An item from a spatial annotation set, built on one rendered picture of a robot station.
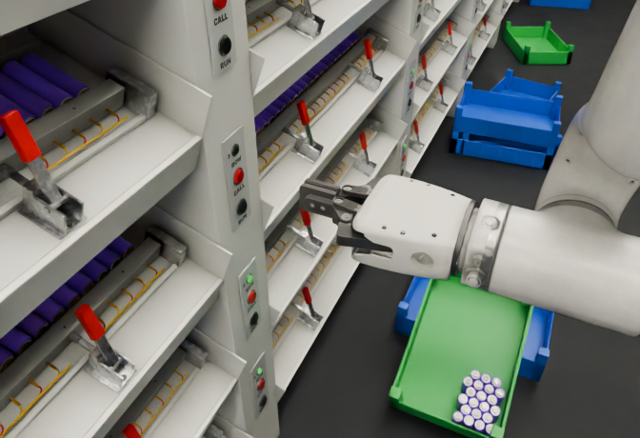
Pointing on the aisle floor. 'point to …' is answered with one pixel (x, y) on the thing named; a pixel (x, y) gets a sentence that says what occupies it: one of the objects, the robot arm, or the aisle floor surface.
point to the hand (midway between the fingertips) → (320, 198)
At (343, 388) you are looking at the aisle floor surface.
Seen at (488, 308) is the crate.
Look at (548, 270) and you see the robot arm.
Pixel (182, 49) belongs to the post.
